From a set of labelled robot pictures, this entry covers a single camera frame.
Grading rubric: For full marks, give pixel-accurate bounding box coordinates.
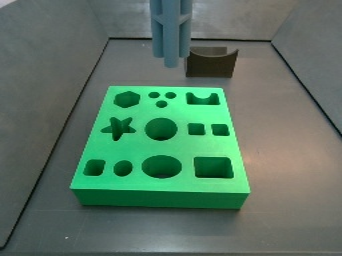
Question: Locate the dark U-shaped block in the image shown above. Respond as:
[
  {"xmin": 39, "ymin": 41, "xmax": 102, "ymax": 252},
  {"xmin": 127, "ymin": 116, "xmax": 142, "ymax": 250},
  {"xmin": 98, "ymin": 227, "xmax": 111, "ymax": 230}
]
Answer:
[{"xmin": 184, "ymin": 46, "xmax": 239, "ymax": 78}]

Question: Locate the blue three prong object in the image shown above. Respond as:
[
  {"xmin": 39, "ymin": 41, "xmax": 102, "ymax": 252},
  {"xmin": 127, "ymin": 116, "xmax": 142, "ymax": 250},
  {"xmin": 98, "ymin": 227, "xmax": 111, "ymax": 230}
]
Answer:
[{"xmin": 150, "ymin": 0, "xmax": 192, "ymax": 68}]

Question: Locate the green shape sorter block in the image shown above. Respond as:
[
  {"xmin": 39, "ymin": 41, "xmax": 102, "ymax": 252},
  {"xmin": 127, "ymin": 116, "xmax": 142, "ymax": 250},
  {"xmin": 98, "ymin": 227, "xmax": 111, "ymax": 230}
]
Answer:
[{"xmin": 71, "ymin": 86, "xmax": 250, "ymax": 209}]

